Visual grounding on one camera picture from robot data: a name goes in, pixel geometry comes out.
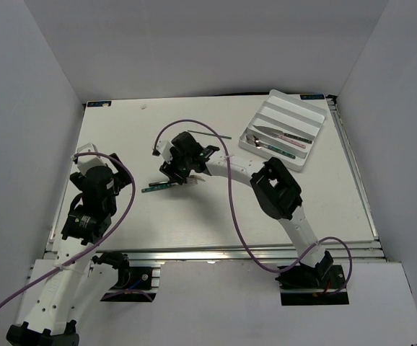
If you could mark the knife with pink handle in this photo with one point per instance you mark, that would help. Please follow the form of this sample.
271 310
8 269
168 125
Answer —
292 141

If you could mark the fork with dark handle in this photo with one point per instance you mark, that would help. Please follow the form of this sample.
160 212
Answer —
191 180

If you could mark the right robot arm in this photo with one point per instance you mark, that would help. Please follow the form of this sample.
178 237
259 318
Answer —
277 192

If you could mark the blue label sticker right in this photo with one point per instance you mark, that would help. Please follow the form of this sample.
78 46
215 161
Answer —
312 96

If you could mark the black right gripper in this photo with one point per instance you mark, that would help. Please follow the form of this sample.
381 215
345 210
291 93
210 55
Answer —
169 170

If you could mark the green chopstick far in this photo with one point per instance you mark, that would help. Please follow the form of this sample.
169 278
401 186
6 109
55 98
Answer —
209 134

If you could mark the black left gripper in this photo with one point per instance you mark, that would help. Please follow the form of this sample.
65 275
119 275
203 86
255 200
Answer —
120 178

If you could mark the white divided cutlery tray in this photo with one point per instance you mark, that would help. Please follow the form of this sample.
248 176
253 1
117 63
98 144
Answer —
290 114

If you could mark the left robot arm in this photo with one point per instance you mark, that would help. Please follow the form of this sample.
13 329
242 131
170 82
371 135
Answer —
79 277

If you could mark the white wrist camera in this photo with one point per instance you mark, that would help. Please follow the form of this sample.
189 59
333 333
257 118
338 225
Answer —
163 149
85 161

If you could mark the fork with green handle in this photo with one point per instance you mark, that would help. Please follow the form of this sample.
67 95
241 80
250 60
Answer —
161 187

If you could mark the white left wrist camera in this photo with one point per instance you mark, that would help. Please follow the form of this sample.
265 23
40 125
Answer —
85 161

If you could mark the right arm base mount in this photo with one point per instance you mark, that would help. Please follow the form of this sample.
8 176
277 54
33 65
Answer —
298 287

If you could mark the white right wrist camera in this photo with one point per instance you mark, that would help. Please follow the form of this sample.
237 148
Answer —
163 149

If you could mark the knife with dark handle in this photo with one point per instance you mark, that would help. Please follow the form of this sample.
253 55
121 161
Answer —
272 131

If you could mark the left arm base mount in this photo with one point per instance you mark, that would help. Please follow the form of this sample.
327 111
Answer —
134 283

